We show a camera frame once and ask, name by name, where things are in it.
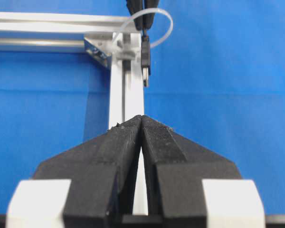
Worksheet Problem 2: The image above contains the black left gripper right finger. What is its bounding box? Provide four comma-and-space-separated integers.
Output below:
141, 115, 242, 228

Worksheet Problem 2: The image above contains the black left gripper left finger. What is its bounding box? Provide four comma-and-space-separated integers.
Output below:
33, 115, 142, 228

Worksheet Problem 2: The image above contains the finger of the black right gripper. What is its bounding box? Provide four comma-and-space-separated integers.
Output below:
143, 0, 159, 30
124, 0, 145, 31

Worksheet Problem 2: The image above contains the black usb wire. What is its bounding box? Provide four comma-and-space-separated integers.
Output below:
140, 28, 152, 87

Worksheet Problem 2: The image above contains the aluminium extrusion frame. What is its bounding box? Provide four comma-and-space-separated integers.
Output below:
0, 12, 143, 214

